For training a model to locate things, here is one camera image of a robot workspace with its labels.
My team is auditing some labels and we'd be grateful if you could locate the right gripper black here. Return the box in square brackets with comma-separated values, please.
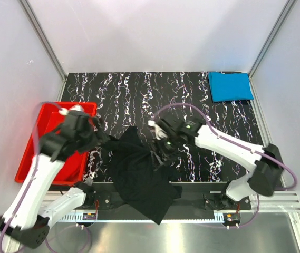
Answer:
[147, 132, 181, 171]

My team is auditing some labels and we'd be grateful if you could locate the black t shirt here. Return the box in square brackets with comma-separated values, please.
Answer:
[102, 126, 182, 225]

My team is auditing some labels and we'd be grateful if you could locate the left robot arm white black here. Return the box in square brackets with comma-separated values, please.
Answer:
[0, 110, 110, 249]

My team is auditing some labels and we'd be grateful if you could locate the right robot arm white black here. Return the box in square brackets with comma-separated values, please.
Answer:
[148, 116, 284, 209]

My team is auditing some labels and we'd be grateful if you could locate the red plastic bin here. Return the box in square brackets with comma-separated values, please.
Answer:
[15, 102, 97, 186]

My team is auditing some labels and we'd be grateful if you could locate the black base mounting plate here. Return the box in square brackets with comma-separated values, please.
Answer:
[64, 181, 252, 221]

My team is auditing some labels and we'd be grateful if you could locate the left connector board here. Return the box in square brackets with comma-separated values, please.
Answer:
[82, 212, 97, 221]

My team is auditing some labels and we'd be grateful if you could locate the connector board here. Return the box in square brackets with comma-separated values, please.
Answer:
[224, 213, 241, 223]
[82, 212, 97, 221]

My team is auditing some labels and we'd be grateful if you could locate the right connector board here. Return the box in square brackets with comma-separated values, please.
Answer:
[224, 213, 241, 223]

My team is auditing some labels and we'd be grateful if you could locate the folded blue t shirt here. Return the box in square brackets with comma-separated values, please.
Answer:
[208, 72, 254, 102]

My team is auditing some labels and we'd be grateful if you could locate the white cable duct strip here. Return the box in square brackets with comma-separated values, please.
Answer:
[60, 212, 226, 223]

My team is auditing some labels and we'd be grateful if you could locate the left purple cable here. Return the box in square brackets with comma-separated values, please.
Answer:
[0, 101, 95, 253]

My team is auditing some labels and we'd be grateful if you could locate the left aluminium frame post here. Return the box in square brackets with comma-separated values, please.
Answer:
[18, 0, 67, 81]

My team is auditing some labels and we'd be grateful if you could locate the aluminium frame post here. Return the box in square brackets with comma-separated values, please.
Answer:
[18, 0, 67, 81]
[248, 0, 297, 79]

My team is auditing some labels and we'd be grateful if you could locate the right aluminium frame post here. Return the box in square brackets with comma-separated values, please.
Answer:
[248, 0, 297, 79]

